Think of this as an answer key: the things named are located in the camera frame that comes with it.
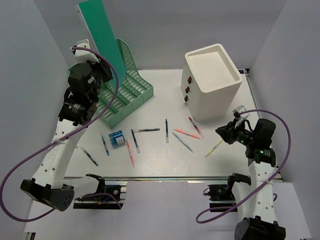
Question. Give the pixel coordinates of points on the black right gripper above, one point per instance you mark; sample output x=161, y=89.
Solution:
x=227, y=132

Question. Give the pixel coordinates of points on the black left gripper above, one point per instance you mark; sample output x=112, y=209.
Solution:
x=104, y=67

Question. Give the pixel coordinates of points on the yellow highlighter pen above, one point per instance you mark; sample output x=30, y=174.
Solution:
x=213, y=149

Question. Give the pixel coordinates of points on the red gel pen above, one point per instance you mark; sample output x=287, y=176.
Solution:
x=196, y=127

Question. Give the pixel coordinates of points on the orange highlighter pen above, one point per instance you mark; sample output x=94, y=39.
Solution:
x=187, y=134

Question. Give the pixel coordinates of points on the green file folder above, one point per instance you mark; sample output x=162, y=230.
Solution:
x=100, y=30

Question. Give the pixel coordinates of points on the pink orange pen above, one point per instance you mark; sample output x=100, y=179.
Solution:
x=130, y=153

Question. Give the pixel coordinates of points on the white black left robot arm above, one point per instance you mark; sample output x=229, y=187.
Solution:
x=80, y=99

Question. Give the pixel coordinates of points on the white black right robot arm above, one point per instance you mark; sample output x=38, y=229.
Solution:
x=257, y=217

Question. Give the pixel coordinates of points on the green mesh file rack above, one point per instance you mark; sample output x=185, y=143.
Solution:
x=133, y=92

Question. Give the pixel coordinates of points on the light blue highlighter pen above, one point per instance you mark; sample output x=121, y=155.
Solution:
x=183, y=142

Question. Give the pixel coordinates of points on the white drawer cabinet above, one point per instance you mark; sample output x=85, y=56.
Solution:
x=215, y=82

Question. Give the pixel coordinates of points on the dark blue gel pen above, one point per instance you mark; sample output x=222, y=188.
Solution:
x=166, y=131

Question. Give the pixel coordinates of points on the black gel pen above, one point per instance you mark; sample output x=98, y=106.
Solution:
x=146, y=130

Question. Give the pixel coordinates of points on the blue white small box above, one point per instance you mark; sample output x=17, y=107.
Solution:
x=117, y=139

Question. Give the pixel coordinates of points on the green pen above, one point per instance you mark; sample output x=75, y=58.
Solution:
x=88, y=155

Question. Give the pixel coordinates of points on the blue pen left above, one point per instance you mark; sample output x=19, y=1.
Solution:
x=104, y=144

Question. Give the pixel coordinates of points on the purple gel pen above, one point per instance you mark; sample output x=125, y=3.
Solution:
x=135, y=142

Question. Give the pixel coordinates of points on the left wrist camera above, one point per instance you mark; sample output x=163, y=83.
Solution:
x=84, y=56

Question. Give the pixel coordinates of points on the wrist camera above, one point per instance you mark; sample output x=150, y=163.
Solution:
x=84, y=56
x=239, y=115

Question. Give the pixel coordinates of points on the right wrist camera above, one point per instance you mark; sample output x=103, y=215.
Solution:
x=239, y=115

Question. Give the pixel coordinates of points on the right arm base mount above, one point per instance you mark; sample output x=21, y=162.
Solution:
x=220, y=195

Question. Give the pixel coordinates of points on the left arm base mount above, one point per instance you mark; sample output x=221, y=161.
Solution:
x=93, y=192

